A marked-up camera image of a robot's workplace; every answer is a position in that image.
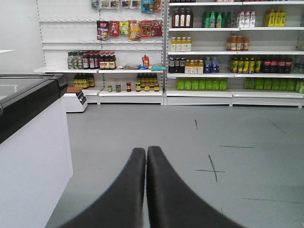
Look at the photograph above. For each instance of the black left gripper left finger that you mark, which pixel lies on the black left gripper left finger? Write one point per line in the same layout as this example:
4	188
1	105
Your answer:
121	205

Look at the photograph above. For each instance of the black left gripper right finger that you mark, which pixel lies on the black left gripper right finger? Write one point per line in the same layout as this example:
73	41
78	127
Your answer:
172	203

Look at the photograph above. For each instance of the black top chest freezer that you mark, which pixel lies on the black top chest freezer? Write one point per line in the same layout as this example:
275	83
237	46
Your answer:
35	155

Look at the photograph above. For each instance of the white floor scale device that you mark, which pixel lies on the white floor scale device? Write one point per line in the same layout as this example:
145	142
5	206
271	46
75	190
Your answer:
75	100

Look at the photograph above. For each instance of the white store shelf unit left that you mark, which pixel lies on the white store shelf unit left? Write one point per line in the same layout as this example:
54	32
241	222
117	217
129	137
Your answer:
111	48

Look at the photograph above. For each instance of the white store shelf unit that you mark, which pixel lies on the white store shelf unit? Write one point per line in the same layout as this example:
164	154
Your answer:
234	52
111	48

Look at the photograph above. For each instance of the white store shelf unit right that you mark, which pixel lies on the white store shelf unit right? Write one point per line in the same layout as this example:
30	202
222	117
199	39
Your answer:
234	52

